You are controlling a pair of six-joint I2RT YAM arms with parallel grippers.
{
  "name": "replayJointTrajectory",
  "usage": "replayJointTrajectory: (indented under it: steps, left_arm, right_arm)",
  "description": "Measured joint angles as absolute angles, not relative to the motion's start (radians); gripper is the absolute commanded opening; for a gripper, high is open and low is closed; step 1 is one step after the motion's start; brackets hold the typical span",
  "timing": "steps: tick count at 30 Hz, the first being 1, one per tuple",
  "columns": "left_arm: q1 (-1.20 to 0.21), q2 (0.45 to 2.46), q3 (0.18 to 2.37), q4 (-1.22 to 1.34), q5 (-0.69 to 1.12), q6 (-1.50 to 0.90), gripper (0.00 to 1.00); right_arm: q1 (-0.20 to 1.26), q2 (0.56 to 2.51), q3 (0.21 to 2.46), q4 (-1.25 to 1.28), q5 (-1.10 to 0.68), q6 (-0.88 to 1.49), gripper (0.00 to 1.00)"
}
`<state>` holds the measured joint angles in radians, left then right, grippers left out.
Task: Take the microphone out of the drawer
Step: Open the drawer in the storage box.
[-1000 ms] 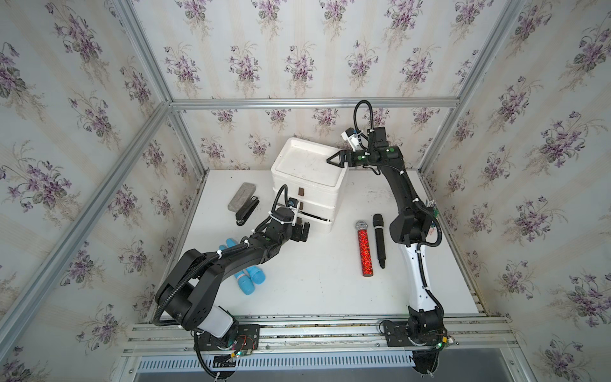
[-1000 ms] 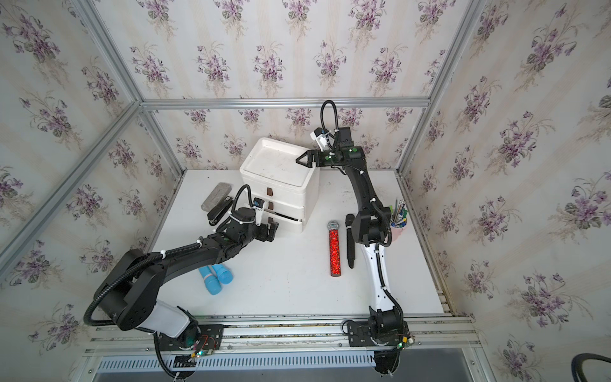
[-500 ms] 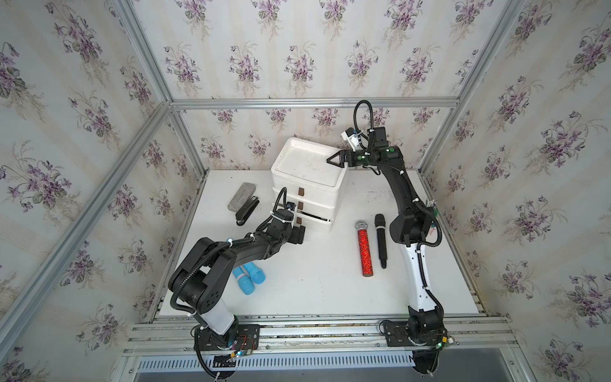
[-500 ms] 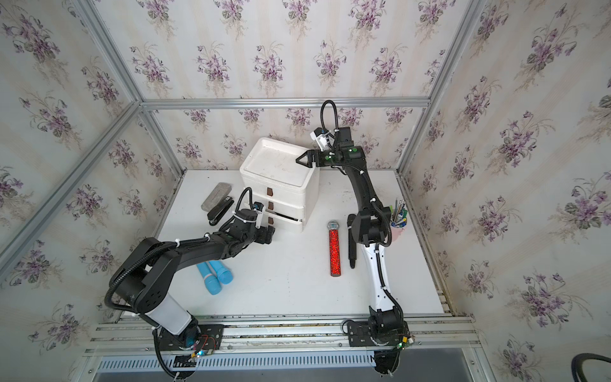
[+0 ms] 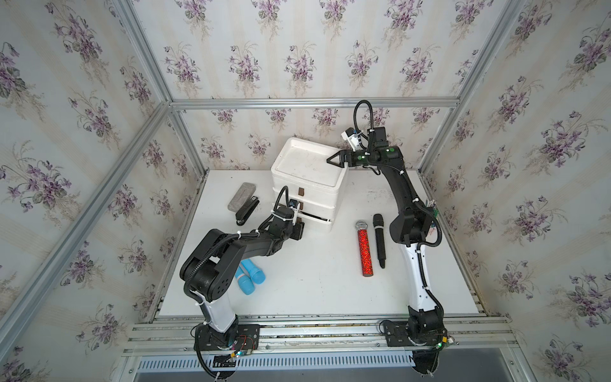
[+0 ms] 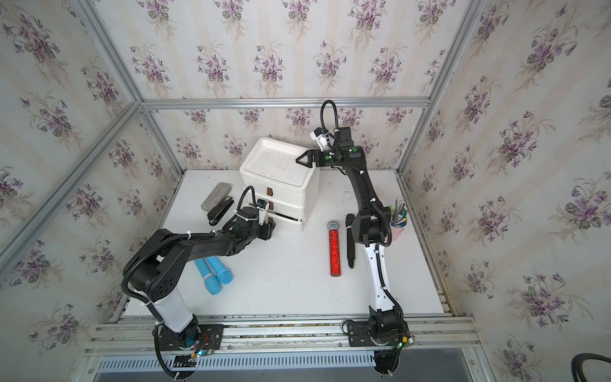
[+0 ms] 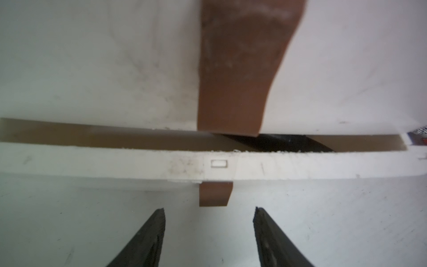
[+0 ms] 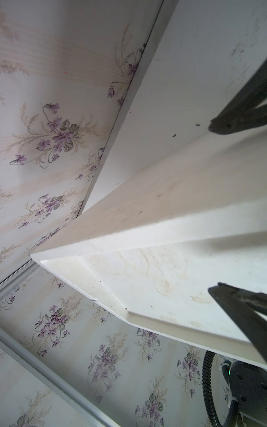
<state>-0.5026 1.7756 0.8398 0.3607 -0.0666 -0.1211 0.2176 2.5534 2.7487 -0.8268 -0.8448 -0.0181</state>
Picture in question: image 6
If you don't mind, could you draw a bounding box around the white three-drawer cabinet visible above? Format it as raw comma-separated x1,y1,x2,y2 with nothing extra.
240,137,320,228

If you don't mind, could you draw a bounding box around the blue toy microphone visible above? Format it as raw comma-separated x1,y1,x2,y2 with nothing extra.
194,259,222,295
208,256,234,285

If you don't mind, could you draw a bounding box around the black handheld microphone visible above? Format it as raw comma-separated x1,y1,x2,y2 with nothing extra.
345,213,356,269

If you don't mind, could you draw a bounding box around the red glitter microphone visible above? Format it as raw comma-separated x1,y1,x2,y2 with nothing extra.
327,221,341,277

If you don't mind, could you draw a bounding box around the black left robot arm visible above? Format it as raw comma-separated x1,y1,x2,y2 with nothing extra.
120,186,275,339

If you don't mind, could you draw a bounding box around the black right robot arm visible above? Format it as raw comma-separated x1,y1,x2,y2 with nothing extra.
295,100,413,350

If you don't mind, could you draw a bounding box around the white bottom drawer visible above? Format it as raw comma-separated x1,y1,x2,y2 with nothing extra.
267,211,304,233

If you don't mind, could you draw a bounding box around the black stapler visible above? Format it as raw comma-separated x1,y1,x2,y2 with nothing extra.
207,196,234,226

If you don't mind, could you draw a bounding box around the grey rectangular eraser block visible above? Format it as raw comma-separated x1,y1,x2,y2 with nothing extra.
201,182,232,212

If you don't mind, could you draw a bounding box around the pink cup of pens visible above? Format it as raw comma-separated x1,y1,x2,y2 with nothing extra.
391,199,409,241

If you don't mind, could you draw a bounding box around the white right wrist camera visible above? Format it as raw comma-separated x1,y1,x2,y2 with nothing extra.
310,127,335,151

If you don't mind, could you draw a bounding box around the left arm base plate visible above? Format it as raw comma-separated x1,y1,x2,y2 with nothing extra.
154,324,225,369

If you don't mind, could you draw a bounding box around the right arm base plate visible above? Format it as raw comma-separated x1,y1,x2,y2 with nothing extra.
341,319,415,350

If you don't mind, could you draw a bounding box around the aluminium mounting rail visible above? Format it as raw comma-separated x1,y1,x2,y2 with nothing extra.
84,315,481,356

